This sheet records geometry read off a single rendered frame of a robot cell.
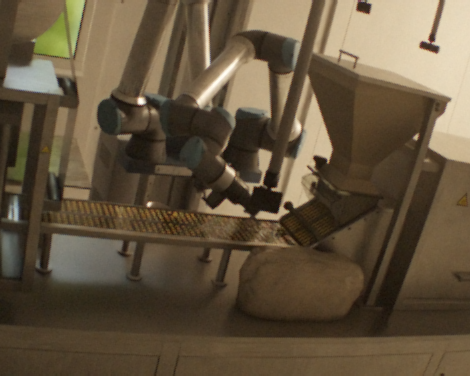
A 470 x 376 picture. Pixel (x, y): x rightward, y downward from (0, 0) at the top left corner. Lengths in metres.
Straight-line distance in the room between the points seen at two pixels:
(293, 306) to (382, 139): 0.57
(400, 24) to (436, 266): 2.90
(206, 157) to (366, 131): 0.48
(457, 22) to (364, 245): 3.32
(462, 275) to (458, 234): 0.18
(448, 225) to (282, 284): 0.66
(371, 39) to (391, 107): 2.86
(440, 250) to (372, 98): 0.63
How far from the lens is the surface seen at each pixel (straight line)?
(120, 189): 3.18
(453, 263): 2.28
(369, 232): 2.09
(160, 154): 2.77
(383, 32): 4.80
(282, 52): 2.39
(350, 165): 2.02
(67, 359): 1.67
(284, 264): 1.81
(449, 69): 5.22
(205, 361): 1.76
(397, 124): 1.97
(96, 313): 1.70
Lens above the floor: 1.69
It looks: 18 degrees down
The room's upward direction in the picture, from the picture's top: 14 degrees clockwise
